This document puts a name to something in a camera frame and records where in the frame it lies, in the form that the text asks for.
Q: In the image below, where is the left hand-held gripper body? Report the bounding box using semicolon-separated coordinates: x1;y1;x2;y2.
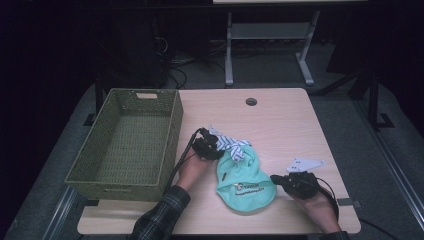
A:
191;124;225;161

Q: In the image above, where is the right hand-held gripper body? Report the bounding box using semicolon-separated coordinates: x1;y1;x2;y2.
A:
281;157;327;201

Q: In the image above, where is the teal bib with striped ties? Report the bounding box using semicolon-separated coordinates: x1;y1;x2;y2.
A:
213;133;278;213

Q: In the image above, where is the green woven basket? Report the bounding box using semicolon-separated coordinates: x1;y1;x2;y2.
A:
64;87;185;203

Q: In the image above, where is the person's left hand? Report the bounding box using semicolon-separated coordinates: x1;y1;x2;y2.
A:
175;146;210;193

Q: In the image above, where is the person's right hand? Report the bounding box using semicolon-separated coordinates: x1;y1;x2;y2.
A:
293;190;340;233

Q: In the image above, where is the grey tape strip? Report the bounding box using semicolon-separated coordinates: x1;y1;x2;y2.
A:
336;198;362;209

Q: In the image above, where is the black metal stand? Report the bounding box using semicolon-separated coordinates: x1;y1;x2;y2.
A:
365;71;396;132
82;73;105;127

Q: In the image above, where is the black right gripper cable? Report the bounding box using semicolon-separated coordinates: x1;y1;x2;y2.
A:
315;175;341;222

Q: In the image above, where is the tangle of floor cables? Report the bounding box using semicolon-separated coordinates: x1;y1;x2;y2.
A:
162;35;228;90

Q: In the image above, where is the black floor cable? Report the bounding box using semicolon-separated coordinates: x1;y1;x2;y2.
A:
358;216;403;240

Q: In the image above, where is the metal floor rail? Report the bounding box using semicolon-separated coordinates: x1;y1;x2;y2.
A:
353;99;424;232
42;185;80;240

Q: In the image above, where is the grey metal table frame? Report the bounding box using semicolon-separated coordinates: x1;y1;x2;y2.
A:
224;9;321;87

